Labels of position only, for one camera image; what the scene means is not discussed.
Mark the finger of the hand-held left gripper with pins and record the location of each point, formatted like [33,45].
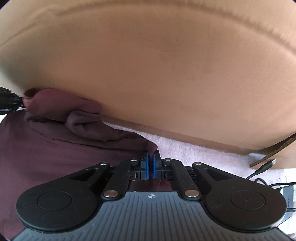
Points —
[9,102]

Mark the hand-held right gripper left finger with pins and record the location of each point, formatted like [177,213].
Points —
[147,166]

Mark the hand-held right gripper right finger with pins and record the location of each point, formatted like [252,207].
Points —
[154,166]

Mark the maroon long-sleeved top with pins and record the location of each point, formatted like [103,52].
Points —
[57,157]

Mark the large brown cardboard sheet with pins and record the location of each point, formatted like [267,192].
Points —
[150,58]
[286,157]

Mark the black charger adapter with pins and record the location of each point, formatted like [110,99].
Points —
[290,197]

